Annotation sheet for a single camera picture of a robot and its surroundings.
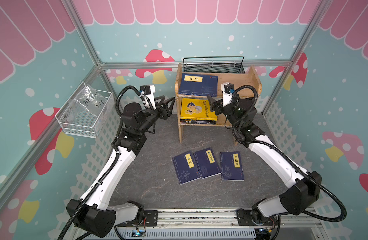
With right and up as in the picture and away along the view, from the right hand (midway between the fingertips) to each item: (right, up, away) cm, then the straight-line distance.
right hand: (215, 92), depth 68 cm
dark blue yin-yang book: (-14, -41, +24) cm, 49 cm away
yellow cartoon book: (-7, -5, +17) cm, 20 cm away
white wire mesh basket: (-64, -9, +5) cm, 64 cm away
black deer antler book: (-7, -13, +16) cm, 22 cm away
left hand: (-20, -5, -4) cm, 21 cm away
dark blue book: (-1, -39, +24) cm, 46 cm away
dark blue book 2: (+14, -41, +22) cm, 49 cm away
